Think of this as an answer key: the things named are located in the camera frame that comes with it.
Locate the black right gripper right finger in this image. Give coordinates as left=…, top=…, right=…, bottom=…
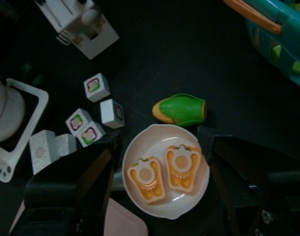
left=197, top=124, right=300, bottom=236

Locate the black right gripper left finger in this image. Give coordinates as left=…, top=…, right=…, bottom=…
left=9, top=130, right=124, bottom=236

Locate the white rice block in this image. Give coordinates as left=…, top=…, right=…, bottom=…
left=29, top=129, right=61, bottom=175

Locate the pink cutting board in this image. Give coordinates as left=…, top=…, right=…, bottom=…
left=9, top=197, right=150, bottom=236

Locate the orange bell pepper half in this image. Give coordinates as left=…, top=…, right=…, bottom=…
left=164, top=144, right=203, bottom=194
left=126, top=156, right=167, bottom=205

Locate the white sushi roll cube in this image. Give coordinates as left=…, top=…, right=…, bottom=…
left=76, top=121, right=106, bottom=148
left=65, top=108, right=94, bottom=136
left=84, top=72, right=112, bottom=103
left=100, top=98, right=126, bottom=130

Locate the white round plate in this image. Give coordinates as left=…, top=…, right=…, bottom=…
left=121, top=124, right=212, bottom=220

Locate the white tray with bowl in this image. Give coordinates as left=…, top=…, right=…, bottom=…
left=0, top=77, right=50, bottom=183

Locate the toy corn with green husk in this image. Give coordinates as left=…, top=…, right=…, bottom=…
left=150, top=92, right=208, bottom=128

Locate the white toy pot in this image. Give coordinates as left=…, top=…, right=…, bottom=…
left=0, top=71, right=26, bottom=144

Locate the teal toy basket orange handle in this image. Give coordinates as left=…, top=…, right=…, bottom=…
left=223, top=0, right=300, bottom=92

